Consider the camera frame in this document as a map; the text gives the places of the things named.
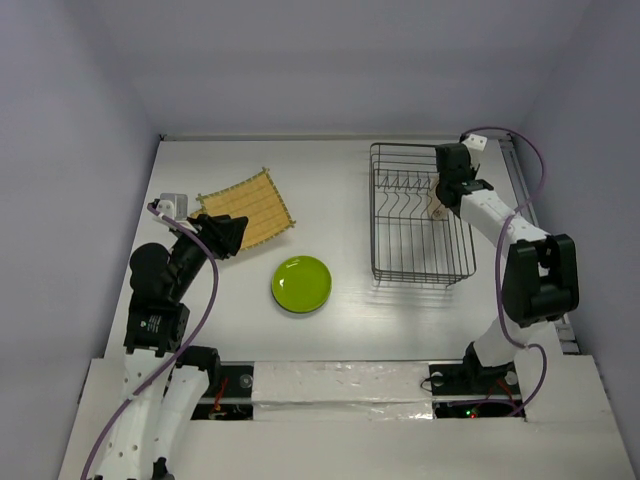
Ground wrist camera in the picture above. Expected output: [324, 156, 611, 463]
[460, 133, 488, 152]
[148, 193, 189, 222]

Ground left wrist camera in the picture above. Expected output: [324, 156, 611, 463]
[148, 193, 189, 222]

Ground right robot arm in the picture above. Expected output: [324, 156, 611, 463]
[429, 135, 579, 395]

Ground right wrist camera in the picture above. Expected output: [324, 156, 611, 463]
[460, 133, 488, 152]

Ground square bamboo tray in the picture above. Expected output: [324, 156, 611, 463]
[196, 168, 295, 250]

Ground black wire dish rack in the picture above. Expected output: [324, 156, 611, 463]
[368, 142, 477, 288]

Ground green plate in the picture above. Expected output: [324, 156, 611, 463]
[271, 255, 333, 314]

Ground rounded bamboo tray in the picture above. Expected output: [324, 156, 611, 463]
[189, 209, 207, 219]

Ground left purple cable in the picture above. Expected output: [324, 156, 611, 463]
[74, 204, 221, 480]

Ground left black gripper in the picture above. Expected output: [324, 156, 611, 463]
[169, 211, 247, 298]

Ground cream patterned plate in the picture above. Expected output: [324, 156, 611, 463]
[427, 175, 449, 221]

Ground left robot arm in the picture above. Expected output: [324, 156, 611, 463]
[81, 207, 249, 479]

